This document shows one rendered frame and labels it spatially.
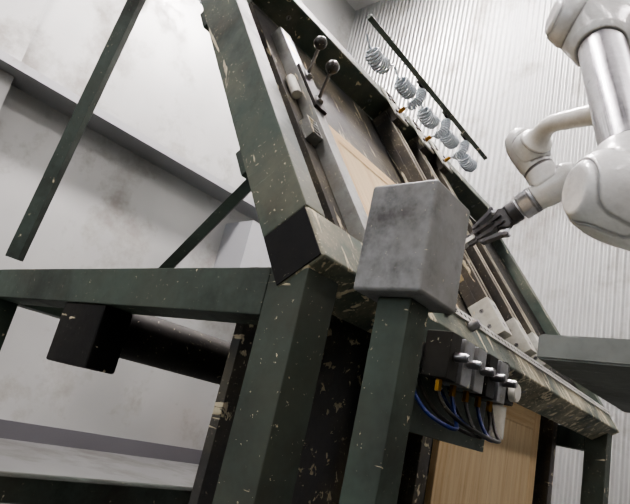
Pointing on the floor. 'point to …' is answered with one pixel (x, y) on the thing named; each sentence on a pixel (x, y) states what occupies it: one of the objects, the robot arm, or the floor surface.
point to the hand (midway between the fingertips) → (467, 242)
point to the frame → (236, 409)
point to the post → (385, 403)
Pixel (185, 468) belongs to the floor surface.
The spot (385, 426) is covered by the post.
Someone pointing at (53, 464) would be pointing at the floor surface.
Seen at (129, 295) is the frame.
